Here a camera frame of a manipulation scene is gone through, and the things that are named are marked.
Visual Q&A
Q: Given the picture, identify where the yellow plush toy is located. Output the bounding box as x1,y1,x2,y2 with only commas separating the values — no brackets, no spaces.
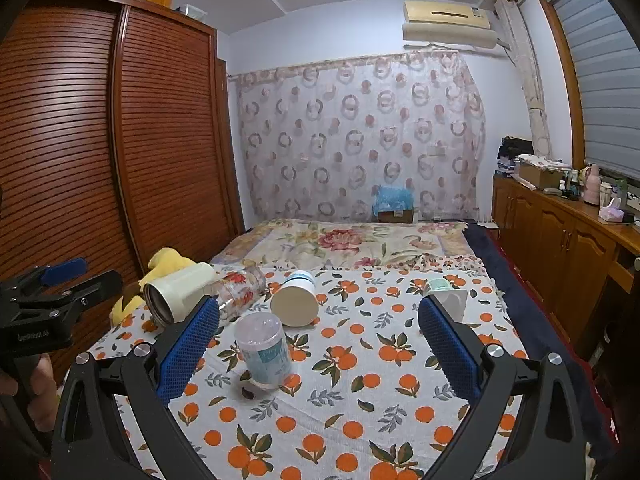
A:
109,247,194,324

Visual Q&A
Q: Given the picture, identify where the floral bed sheet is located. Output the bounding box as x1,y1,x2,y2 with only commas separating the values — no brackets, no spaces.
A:
209,218,485,275

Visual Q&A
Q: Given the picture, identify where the dark blue blanket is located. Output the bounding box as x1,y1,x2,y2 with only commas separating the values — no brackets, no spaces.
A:
461,222,617,463

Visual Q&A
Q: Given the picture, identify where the open cardboard box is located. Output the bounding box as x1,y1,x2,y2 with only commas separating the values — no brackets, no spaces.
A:
517,154,572,191

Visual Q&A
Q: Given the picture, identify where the wooden sideboard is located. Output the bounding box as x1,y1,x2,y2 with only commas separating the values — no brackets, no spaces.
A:
491,172,640,362

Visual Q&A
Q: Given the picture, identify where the white air conditioner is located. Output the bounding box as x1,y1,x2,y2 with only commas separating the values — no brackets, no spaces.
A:
402,0,500,52

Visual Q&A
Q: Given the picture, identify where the person's left hand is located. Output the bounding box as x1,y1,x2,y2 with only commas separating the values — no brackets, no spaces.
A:
0,352,59,434

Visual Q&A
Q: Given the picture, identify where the tied floral curtain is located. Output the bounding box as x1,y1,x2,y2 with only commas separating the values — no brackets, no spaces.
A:
494,0,552,162

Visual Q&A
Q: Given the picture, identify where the floral glass cup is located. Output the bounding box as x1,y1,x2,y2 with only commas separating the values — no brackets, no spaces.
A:
204,265,267,319

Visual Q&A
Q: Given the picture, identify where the white cup green label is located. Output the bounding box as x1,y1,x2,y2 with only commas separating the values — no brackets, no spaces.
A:
422,275,469,322

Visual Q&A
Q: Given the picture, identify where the grey window blind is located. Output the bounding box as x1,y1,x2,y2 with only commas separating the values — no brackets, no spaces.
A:
544,0,640,182

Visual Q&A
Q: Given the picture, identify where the pile of folded clothes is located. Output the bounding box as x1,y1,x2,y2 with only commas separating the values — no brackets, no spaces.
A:
497,135,534,179

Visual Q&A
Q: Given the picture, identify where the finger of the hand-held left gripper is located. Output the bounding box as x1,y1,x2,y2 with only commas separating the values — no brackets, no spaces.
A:
0,258,87,297
17,269,124,313

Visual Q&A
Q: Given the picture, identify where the ring pattern sheer curtain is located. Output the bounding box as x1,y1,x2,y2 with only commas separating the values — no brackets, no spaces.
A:
229,50,488,224

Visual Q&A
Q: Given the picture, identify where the cream insulated cup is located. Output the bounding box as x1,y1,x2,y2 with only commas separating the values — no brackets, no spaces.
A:
142,262,217,327

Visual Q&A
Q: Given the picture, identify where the pink tissue box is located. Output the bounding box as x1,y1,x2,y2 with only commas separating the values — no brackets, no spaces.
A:
598,197,624,222

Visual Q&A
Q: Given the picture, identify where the orange fruit print cloth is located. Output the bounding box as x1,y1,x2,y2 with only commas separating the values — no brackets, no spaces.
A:
87,265,531,480

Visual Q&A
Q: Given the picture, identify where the pink thermos flask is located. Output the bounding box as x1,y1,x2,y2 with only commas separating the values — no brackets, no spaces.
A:
582,162,602,206

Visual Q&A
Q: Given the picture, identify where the white cup blue band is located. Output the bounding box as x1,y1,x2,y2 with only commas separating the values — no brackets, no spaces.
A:
270,269,321,329

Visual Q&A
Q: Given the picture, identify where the wooden slatted wardrobe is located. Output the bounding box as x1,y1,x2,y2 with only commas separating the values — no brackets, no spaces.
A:
0,0,247,378

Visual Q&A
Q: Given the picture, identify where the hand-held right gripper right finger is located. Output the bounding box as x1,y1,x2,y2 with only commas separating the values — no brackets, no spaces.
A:
417,294,587,480

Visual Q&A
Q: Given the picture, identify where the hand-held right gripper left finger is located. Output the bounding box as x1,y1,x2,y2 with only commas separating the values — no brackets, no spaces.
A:
50,296,221,480

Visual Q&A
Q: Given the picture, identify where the clear plastic cup blue label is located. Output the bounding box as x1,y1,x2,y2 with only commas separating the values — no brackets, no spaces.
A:
234,312,294,392

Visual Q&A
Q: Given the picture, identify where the small cardboard box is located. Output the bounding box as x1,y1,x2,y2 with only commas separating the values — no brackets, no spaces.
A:
377,208,415,225

